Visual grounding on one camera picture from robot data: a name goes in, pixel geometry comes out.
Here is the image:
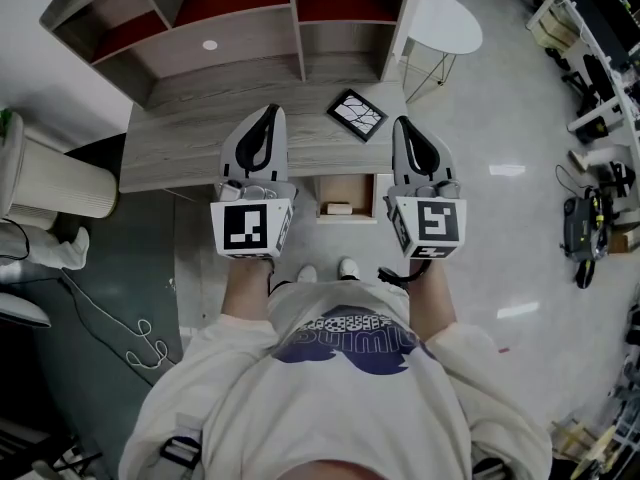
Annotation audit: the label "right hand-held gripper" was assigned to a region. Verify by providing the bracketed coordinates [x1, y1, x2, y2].
[382, 115, 469, 262]

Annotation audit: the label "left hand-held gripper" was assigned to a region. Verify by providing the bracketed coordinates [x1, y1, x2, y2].
[209, 103, 299, 261]

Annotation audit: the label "small black framed picture item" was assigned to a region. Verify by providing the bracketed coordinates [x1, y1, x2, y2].
[326, 88, 390, 144]

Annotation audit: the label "wooden desk drawer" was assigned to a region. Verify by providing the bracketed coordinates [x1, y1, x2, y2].
[314, 172, 379, 225]

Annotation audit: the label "person's left forearm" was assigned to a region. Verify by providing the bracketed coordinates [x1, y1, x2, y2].
[221, 256, 278, 330]

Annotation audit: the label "person's right forearm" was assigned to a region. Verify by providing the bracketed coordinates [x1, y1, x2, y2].
[408, 261, 459, 342]

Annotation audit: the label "wooden desk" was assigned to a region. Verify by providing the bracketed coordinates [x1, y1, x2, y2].
[118, 78, 407, 195]

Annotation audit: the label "wooden shelf unit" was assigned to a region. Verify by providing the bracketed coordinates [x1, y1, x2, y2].
[38, 0, 432, 111]

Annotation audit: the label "white round side table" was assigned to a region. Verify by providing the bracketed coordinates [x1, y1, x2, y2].
[399, 0, 485, 103]

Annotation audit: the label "black and yellow tool case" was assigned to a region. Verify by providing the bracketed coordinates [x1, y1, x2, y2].
[558, 187, 612, 264]

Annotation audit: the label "black office chair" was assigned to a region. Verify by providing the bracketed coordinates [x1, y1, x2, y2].
[560, 52, 621, 129]

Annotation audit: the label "dark floor mat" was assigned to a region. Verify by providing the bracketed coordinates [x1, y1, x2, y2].
[0, 132, 185, 449]

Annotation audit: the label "white ribbed cylinder appliance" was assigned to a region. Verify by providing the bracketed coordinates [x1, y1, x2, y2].
[0, 110, 120, 231]

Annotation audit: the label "black and yellow hand tool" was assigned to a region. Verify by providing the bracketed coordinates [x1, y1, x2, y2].
[573, 259, 597, 290]

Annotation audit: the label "long white workbench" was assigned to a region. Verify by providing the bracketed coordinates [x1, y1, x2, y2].
[524, 0, 640, 179]

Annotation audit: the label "white fabric bundle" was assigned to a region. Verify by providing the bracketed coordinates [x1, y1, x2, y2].
[27, 225, 92, 272]

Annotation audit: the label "person's white printed shirt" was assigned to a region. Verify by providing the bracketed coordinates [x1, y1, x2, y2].
[118, 278, 554, 480]

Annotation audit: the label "black wrist strap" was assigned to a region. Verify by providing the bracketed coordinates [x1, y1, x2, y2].
[376, 260, 434, 285]

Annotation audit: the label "white cable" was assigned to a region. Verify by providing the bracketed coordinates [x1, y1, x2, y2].
[58, 276, 170, 370]

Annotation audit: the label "thin black cable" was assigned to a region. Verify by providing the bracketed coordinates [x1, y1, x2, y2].
[0, 216, 32, 261]

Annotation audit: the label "black buckle strap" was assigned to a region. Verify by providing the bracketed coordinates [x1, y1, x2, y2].
[158, 434, 203, 470]

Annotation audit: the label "wooden frame parts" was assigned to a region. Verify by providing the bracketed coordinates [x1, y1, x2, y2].
[548, 416, 624, 480]

